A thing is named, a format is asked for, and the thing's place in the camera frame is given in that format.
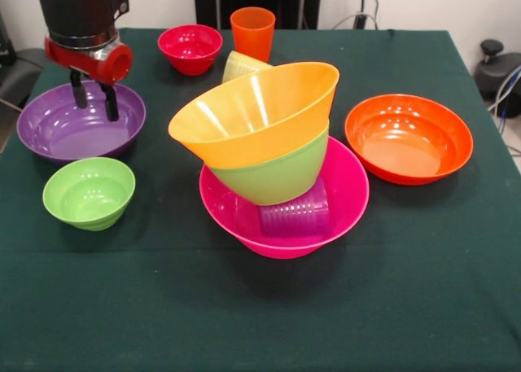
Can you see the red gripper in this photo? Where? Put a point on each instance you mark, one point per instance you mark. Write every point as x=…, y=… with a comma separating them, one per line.
x=93, y=64

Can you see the purple bowl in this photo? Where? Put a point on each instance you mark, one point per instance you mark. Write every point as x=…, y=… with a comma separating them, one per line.
x=53, y=128

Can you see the yellow cup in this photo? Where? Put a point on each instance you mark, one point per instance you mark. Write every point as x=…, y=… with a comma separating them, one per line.
x=240, y=64

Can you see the yellow bowl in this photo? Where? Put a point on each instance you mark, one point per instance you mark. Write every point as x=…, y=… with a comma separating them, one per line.
x=260, y=144

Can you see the large green bowl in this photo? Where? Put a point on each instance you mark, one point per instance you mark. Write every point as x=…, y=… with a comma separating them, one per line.
x=277, y=180

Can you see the purple cup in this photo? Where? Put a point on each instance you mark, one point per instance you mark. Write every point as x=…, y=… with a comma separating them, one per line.
x=293, y=219

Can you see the pink bowl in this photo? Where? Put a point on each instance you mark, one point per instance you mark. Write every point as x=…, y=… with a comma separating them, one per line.
x=346, y=193

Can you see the dark grey chair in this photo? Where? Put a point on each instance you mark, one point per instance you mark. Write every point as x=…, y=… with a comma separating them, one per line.
x=20, y=75

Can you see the small green bowl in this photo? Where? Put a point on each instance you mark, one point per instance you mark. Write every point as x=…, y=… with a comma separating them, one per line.
x=89, y=197

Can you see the red bowl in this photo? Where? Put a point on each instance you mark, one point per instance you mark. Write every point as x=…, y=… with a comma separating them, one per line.
x=191, y=50

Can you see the orange cup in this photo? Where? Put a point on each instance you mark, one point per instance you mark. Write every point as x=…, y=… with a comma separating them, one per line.
x=252, y=38

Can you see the dark green tablecloth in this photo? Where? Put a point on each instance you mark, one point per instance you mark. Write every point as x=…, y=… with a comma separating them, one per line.
x=122, y=286

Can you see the orange bowl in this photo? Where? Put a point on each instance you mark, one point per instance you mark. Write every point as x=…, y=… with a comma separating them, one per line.
x=407, y=140

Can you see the black round equipment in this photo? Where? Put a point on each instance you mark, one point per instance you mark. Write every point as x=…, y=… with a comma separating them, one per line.
x=494, y=71

